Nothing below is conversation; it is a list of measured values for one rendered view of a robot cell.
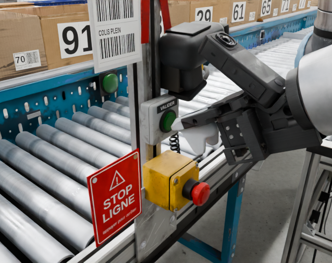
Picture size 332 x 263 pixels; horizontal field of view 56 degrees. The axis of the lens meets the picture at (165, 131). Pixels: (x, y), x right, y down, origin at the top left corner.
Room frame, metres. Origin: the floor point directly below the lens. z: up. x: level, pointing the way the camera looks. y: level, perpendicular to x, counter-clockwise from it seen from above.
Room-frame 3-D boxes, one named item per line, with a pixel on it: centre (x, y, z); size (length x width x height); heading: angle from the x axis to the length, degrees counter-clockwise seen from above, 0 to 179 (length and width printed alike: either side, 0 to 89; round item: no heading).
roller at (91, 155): (0.72, 0.19, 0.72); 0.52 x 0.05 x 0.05; 51
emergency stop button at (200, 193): (0.42, -0.05, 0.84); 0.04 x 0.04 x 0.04; 51
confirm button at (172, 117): (0.45, 0.00, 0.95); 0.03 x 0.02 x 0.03; 141
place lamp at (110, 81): (1.09, 0.20, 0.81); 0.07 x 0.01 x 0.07; 141
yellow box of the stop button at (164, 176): (0.47, -0.04, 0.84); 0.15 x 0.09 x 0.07; 141
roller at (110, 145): (0.77, 0.15, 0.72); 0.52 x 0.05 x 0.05; 51
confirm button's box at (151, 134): (0.46, 0.01, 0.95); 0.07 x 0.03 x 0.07; 141
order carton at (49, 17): (1.23, 0.36, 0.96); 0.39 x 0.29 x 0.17; 141
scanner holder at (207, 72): (0.52, -0.03, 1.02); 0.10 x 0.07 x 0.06; 141
